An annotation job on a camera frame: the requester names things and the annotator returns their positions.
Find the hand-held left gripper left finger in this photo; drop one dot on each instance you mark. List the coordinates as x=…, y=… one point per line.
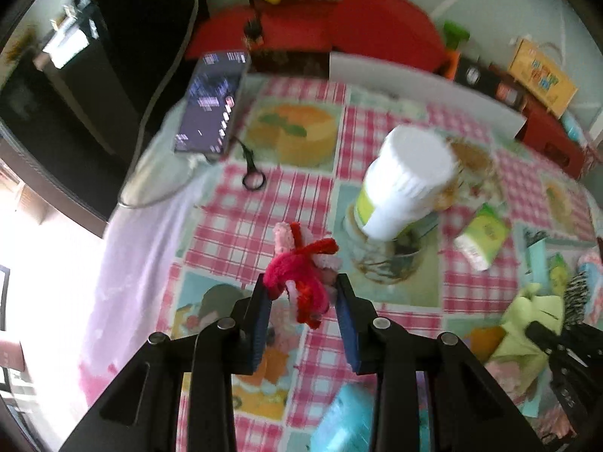
x=261, y=334

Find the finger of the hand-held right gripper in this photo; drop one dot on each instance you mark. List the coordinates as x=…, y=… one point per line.
x=560, y=353

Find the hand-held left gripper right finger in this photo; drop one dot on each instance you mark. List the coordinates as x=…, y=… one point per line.
x=351, y=329

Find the yellow-green cloth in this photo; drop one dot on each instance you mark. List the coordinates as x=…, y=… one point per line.
x=523, y=339

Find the red plush toy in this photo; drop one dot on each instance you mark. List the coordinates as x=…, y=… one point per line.
x=297, y=268

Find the black white patterned cloth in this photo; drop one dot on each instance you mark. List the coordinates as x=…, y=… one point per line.
x=577, y=296

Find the teal plastic toy case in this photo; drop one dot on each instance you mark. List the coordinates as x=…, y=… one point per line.
x=344, y=419

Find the green tissue packet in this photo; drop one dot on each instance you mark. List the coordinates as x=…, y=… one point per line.
x=485, y=235

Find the printed checkered tablecloth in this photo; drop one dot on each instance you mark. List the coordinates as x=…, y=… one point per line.
x=301, y=197

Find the white plastic bottle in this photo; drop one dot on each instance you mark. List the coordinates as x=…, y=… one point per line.
x=405, y=183

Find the red carton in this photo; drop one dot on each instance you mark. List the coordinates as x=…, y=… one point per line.
x=551, y=136

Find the light blue tissue packet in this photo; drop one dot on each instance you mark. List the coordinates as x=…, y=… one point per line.
x=572, y=127

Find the smartphone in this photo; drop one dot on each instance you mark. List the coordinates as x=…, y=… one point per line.
x=207, y=103

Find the white board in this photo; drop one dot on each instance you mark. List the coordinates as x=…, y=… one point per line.
x=400, y=75

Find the black box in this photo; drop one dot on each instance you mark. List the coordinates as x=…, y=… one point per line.
x=490, y=80

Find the orange carton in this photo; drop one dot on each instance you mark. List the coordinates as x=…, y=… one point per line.
x=452, y=63

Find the black clip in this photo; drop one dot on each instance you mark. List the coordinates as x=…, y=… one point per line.
x=253, y=33

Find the large red gift box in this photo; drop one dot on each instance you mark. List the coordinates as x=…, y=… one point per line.
x=367, y=19

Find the black cabinet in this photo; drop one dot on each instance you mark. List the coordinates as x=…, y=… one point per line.
x=117, y=56

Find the green round knob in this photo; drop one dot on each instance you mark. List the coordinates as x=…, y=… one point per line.
x=456, y=33

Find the yellow artificial flowers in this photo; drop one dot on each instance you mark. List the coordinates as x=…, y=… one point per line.
x=19, y=44

